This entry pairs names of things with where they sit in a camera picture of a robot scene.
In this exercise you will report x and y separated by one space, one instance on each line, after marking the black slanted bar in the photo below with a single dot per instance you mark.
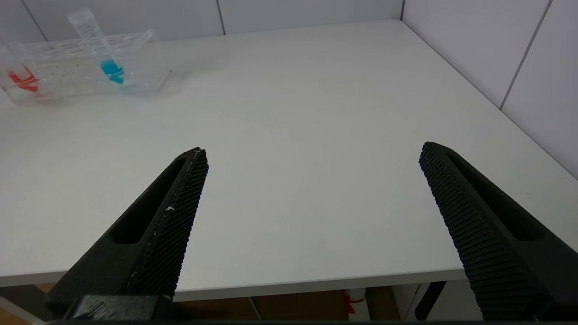
429 300

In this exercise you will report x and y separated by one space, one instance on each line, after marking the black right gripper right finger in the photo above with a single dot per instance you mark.
492 234

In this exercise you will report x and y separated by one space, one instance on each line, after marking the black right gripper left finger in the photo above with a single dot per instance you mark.
153 243

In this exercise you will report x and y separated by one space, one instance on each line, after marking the test tube with blue pigment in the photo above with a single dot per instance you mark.
112 70

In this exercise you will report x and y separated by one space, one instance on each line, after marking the white post with red mark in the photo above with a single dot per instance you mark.
356 301

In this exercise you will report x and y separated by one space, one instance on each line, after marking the clear acrylic test tube rack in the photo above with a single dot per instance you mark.
76 74

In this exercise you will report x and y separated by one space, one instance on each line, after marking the test tube with red pigment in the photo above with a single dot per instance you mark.
25 80

